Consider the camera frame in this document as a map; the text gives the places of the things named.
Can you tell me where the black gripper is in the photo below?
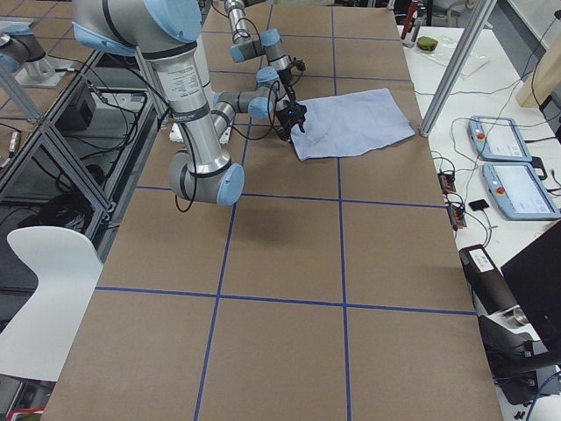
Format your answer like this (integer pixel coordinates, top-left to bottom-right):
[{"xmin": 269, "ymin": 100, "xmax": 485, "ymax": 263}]
[
  {"xmin": 278, "ymin": 66, "xmax": 295, "ymax": 95},
  {"xmin": 275, "ymin": 89, "xmax": 307, "ymax": 141}
]

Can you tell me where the light blue striped shirt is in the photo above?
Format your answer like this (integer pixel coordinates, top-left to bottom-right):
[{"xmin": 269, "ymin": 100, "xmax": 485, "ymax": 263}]
[{"xmin": 291, "ymin": 88, "xmax": 415, "ymax": 161}]

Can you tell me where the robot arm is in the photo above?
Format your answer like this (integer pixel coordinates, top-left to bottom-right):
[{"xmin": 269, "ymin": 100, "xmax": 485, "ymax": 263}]
[
  {"xmin": 73, "ymin": 0, "xmax": 307, "ymax": 205},
  {"xmin": 224, "ymin": 0, "xmax": 301, "ymax": 104}
]

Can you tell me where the green pouch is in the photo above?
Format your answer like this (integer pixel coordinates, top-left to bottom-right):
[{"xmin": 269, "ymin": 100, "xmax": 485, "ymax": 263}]
[{"xmin": 416, "ymin": 36, "xmax": 438, "ymax": 52}]

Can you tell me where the upper black usb hub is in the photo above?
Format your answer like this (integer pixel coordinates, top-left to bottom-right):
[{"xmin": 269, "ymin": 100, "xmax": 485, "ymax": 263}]
[{"xmin": 437, "ymin": 172, "xmax": 457, "ymax": 195}]

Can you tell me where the black usb hub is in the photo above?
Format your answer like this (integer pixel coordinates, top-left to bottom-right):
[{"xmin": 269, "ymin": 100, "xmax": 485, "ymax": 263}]
[
  {"xmin": 437, "ymin": 172, "xmax": 457, "ymax": 195},
  {"xmin": 446, "ymin": 202, "xmax": 466, "ymax": 232}
]

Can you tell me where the lower black usb hub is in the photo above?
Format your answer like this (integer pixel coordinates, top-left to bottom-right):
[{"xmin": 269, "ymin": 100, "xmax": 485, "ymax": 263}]
[{"xmin": 446, "ymin": 202, "xmax": 466, "ymax": 232}]

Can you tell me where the upper blue teach pendant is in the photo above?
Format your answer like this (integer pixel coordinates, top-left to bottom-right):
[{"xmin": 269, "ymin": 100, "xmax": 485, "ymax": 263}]
[{"xmin": 468, "ymin": 116, "xmax": 532, "ymax": 162}]

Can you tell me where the blue teach pendant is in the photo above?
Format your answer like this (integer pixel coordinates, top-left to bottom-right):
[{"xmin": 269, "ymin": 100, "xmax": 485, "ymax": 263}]
[
  {"xmin": 468, "ymin": 116, "xmax": 532, "ymax": 162},
  {"xmin": 482, "ymin": 162, "xmax": 560, "ymax": 221}
]

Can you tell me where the small black phone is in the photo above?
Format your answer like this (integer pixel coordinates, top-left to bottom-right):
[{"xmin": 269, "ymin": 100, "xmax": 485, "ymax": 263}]
[{"xmin": 468, "ymin": 199, "xmax": 489, "ymax": 211}]

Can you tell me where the lower blue teach pendant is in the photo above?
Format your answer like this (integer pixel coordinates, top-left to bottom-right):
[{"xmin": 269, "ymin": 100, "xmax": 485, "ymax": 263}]
[{"xmin": 482, "ymin": 162, "xmax": 560, "ymax": 221}]

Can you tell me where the black labelled box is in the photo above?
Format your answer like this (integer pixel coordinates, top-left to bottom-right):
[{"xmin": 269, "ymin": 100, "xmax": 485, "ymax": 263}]
[{"xmin": 458, "ymin": 245, "xmax": 518, "ymax": 314}]

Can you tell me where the black monitor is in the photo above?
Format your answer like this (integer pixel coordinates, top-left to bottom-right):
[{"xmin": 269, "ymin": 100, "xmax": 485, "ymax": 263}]
[{"xmin": 501, "ymin": 223, "xmax": 560, "ymax": 350}]

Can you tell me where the white chair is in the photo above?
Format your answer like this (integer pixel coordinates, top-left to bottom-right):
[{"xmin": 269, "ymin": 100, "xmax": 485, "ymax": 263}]
[{"xmin": 1, "ymin": 226, "xmax": 103, "ymax": 382}]

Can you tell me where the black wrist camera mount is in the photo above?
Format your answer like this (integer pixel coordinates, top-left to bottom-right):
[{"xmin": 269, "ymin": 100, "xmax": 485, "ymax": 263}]
[{"xmin": 289, "ymin": 59, "xmax": 306, "ymax": 72}]

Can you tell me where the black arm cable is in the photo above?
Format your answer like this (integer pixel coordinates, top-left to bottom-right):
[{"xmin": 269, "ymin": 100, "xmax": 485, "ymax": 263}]
[{"xmin": 174, "ymin": 81, "xmax": 286, "ymax": 214}]

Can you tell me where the aluminium frame post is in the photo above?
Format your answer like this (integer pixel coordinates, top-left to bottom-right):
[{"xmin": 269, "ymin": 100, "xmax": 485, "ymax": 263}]
[{"xmin": 419, "ymin": 0, "xmax": 496, "ymax": 138}]

